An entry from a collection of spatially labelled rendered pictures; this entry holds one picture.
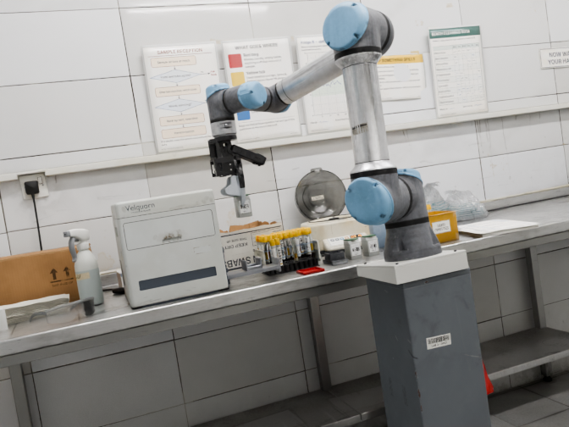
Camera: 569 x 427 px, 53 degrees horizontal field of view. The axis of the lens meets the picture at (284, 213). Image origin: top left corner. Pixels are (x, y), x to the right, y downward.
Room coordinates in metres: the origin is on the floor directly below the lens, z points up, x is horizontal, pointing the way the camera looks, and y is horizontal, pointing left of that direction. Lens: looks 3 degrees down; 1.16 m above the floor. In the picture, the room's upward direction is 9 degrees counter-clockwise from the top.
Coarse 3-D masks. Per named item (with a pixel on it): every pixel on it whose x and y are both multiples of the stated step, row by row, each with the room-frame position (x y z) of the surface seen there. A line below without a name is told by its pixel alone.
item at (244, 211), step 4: (248, 196) 1.71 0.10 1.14; (236, 200) 1.70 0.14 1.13; (248, 200) 1.70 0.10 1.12; (236, 204) 1.70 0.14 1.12; (240, 204) 1.69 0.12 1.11; (244, 204) 1.69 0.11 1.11; (248, 204) 1.70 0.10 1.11; (236, 208) 1.71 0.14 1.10; (240, 208) 1.69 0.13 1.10; (244, 208) 1.69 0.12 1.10; (248, 208) 1.70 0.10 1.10; (236, 212) 1.72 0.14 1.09; (240, 212) 1.69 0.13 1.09; (244, 212) 1.69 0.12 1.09; (248, 212) 1.70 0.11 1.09; (236, 216) 1.73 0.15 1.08; (240, 216) 1.69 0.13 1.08; (244, 216) 1.69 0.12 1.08; (248, 216) 1.70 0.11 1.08
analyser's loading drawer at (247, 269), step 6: (258, 258) 1.71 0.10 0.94; (276, 258) 1.72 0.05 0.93; (246, 264) 1.68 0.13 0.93; (252, 264) 1.74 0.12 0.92; (258, 264) 1.72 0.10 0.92; (270, 264) 1.74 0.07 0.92; (276, 264) 1.72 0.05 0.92; (240, 270) 1.72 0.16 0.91; (246, 270) 1.68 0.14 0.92; (252, 270) 1.68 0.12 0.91; (258, 270) 1.69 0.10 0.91; (264, 270) 1.70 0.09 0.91; (228, 276) 1.66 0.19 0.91; (234, 276) 1.67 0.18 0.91; (240, 276) 1.67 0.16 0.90
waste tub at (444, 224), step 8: (432, 216) 1.90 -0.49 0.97; (440, 216) 1.91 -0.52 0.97; (448, 216) 1.92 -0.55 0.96; (432, 224) 1.90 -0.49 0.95; (440, 224) 1.91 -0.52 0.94; (448, 224) 1.92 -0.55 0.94; (456, 224) 1.93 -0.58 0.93; (440, 232) 1.91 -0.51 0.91; (448, 232) 1.92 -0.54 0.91; (456, 232) 1.93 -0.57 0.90; (440, 240) 1.91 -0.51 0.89; (448, 240) 1.92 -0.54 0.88
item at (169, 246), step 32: (192, 192) 1.63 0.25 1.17; (128, 224) 1.56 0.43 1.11; (160, 224) 1.59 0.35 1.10; (192, 224) 1.62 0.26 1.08; (128, 256) 1.56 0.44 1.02; (160, 256) 1.59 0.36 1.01; (192, 256) 1.61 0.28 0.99; (128, 288) 1.56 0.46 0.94; (160, 288) 1.58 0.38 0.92; (192, 288) 1.61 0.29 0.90; (224, 288) 1.64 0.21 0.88
